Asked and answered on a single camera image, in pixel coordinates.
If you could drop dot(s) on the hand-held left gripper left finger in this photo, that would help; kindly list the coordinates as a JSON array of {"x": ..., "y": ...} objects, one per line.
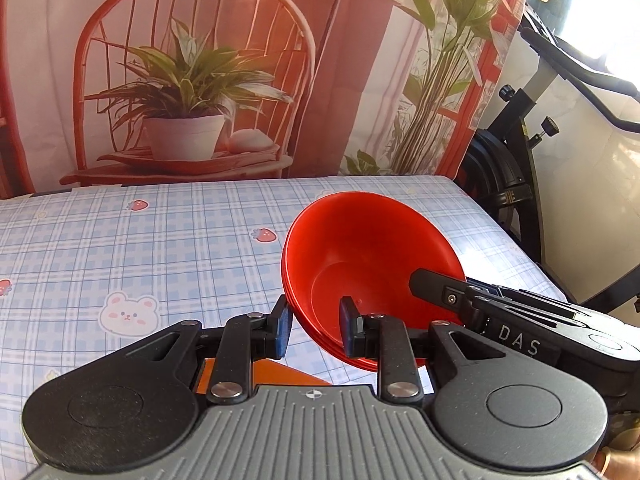
[{"x": 283, "y": 330}]

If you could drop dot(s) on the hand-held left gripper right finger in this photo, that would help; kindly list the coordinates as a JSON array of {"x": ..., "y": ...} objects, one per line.
[{"x": 348, "y": 327}]

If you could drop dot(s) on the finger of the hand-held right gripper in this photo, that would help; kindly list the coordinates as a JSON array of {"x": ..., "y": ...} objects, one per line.
[{"x": 440, "y": 290}]

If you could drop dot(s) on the orange plastic plate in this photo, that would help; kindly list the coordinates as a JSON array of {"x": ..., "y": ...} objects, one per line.
[{"x": 280, "y": 376}]

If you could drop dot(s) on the black exercise bike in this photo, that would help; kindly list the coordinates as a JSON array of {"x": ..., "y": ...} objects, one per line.
[{"x": 505, "y": 180}]

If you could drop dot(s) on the blue checked tablecloth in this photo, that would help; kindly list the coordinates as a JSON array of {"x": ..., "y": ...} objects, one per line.
[{"x": 150, "y": 250}]

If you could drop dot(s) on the printed backdrop cloth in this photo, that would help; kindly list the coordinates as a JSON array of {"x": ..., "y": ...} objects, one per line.
[{"x": 300, "y": 60}]

